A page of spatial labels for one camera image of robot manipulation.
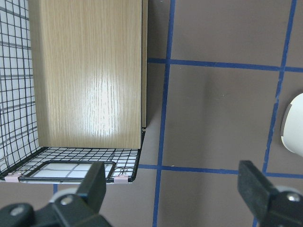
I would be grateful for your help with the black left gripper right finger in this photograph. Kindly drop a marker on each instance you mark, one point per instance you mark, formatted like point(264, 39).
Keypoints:
point(272, 206)

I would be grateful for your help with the white two-slot toaster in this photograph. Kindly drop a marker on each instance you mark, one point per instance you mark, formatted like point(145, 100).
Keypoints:
point(292, 126)

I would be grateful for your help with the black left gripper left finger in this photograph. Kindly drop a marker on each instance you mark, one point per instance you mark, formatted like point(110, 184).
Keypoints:
point(77, 209)

